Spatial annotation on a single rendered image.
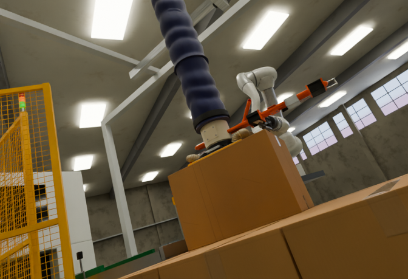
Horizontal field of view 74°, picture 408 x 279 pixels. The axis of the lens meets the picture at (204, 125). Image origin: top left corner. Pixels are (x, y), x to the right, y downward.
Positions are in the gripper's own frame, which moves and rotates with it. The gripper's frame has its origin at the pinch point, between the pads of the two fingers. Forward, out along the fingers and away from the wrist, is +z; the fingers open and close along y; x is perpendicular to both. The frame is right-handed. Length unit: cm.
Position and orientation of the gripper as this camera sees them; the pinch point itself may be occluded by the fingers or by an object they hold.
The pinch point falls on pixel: (256, 118)
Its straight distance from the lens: 154.5
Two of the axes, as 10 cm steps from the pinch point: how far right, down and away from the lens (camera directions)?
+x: -7.3, 4.7, 4.9
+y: 3.1, 8.8, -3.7
